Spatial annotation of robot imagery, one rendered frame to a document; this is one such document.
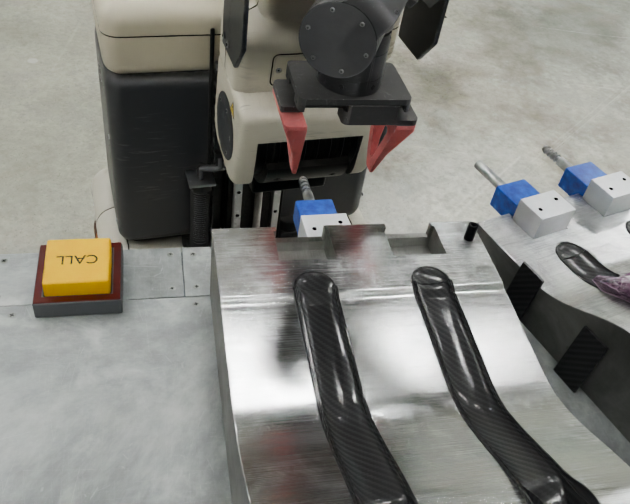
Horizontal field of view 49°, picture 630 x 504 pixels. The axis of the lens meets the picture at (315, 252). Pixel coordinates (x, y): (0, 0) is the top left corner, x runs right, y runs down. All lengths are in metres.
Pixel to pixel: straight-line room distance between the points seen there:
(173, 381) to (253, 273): 0.12
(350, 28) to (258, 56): 0.47
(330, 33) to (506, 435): 0.32
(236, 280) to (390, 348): 0.14
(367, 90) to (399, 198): 1.58
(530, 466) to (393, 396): 0.11
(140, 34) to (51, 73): 1.46
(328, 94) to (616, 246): 0.38
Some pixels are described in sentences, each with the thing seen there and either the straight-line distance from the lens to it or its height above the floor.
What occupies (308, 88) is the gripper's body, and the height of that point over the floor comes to 1.02.
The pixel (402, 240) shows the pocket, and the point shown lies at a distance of 0.69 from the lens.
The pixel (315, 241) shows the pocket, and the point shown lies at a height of 0.87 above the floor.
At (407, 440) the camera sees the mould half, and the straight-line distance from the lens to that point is 0.52.
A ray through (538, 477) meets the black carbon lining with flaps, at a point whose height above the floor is 0.92.
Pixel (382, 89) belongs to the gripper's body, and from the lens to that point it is 0.63.
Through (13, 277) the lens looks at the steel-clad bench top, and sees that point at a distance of 0.74.
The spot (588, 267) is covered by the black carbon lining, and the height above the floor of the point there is 0.85.
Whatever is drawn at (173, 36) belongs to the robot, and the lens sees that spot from 1.22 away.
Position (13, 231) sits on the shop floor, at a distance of 2.01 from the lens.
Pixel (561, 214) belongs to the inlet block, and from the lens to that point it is 0.78.
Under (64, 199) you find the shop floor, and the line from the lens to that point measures 2.08.
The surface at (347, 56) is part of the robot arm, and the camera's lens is 0.51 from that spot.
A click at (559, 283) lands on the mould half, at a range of 0.74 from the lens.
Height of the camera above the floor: 1.32
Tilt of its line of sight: 43 degrees down
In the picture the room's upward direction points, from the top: 10 degrees clockwise
